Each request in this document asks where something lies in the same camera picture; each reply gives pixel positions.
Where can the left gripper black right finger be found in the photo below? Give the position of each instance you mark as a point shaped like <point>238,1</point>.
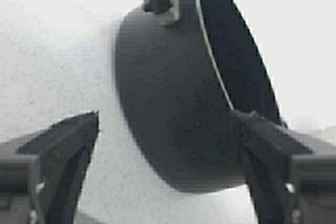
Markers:
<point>290,175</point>

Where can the black two-handled cooking pot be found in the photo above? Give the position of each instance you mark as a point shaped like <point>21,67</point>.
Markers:
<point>181,66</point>

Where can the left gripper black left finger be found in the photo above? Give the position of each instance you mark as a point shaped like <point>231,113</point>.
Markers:
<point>42,172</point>

